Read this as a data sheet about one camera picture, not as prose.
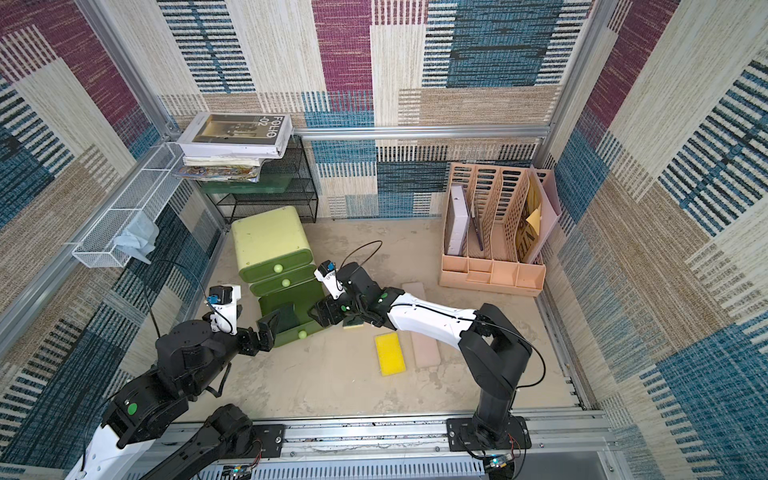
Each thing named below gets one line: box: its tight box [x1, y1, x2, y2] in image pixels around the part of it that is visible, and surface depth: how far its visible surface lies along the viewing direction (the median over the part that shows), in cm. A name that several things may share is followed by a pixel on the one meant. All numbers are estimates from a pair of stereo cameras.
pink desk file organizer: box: [439, 163, 562, 297], surface depth 100 cm
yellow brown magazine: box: [516, 176, 543, 263], surface depth 94 cm
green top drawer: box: [239, 249, 314, 283], surface depth 85 cm
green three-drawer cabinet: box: [232, 206, 325, 329], surface depth 90 cm
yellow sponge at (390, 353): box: [375, 332, 407, 377], surface depth 87 cm
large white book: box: [176, 112, 293, 167], surface depth 84 cm
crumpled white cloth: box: [114, 211, 159, 265], surface depth 70 cm
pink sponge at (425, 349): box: [410, 331, 441, 368], surface depth 87 cm
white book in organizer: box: [448, 184, 470, 256], surface depth 99 cm
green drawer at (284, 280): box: [250, 264, 318, 297], surface depth 91 cm
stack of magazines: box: [176, 157, 261, 183], surface depth 83 cm
